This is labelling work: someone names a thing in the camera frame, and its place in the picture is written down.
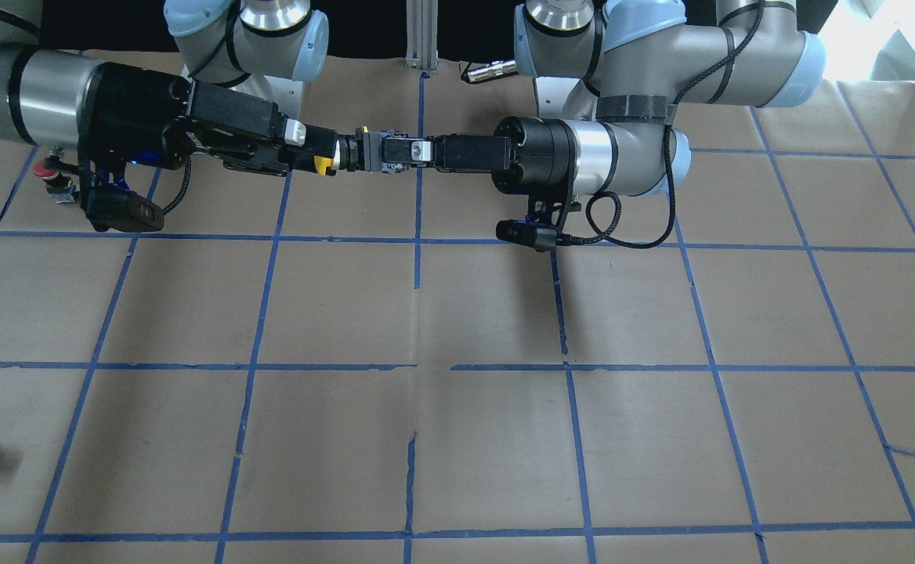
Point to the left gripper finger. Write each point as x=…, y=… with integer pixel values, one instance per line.
x=396, y=168
x=400, y=151

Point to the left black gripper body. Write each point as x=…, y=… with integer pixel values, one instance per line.
x=534, y=153

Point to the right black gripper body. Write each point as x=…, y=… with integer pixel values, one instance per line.
x=142, y=106

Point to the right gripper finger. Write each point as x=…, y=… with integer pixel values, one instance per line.
x=285, y=164
x=311, y=139

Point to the yellow push button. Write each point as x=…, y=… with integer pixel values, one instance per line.
x=359, y=151

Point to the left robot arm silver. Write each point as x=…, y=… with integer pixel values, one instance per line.
x=632, y=63

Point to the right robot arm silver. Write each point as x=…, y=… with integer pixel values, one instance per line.
x=42, y=90

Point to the red push button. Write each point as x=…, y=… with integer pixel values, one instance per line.
x=57, y=176

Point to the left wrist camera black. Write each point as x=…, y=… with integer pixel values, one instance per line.
x=534, y=235

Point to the metal cable connector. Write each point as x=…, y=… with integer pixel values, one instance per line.
x=493, y=71

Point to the aluminium frame post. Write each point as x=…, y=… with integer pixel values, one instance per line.
x=421, y=26

